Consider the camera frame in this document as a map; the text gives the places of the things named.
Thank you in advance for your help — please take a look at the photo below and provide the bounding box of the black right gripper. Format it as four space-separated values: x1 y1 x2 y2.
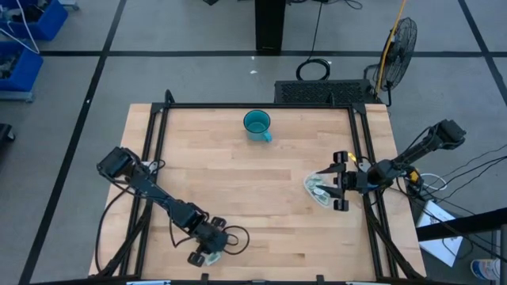
316 150 373 212

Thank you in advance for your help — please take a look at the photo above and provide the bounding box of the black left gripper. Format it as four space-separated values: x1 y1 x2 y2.
187 216 231 268

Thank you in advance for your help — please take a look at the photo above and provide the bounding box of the black perforated computer case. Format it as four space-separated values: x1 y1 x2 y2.
273 78 382 106

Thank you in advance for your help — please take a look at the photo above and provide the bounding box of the teal enamel mug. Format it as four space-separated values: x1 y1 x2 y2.
242 109 273 143

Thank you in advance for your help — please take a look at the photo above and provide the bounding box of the white paper sheet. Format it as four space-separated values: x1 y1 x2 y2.
415 199 464 268

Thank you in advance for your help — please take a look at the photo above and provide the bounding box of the black metal bar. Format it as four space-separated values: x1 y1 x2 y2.
415 207 507 242

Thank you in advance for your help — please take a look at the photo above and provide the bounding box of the black standing fan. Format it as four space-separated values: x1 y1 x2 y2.
364 17 419 108

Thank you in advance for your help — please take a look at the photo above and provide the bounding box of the blue white bottle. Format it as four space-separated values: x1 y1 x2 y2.
470 257 502 282

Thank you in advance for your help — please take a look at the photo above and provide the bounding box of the black upright tower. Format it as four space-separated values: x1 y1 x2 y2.
254 0 287 52

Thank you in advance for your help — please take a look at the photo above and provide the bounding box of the blue storage bin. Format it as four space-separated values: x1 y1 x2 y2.
0 0 69 42
0 41 44 94

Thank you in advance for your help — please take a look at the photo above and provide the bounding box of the white coiled cable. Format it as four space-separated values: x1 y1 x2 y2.
418 172 449 192

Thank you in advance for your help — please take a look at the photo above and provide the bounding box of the black aluminium table frame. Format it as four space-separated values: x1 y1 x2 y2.
89 89 427 285

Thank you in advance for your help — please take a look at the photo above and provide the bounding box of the black coiled cable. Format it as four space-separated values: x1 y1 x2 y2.
295 0 332 82

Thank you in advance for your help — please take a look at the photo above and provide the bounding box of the black cable bundle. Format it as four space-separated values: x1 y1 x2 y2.
395 142 507 207

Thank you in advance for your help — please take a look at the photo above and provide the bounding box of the yellow cable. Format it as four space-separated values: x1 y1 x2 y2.
374 0 409 96

